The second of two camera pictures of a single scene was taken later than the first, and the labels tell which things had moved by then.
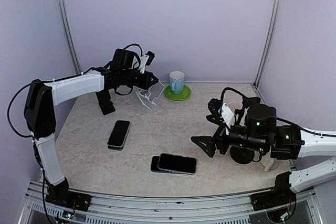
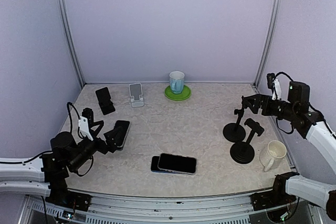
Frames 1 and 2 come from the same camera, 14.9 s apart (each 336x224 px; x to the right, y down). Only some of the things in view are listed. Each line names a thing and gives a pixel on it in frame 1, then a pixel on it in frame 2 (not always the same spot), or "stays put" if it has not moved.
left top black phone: (118, 134) stays put
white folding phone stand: (147, 96) to (137, 98)
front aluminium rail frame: (41, 208) stays put
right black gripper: (210, 141) to (259, 103)
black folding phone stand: (104, 100) stays put
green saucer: (185, 94) stays put
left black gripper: (146, 83) to (103, 147)
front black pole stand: (241, 155) stays put
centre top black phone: (177, 163) stays put
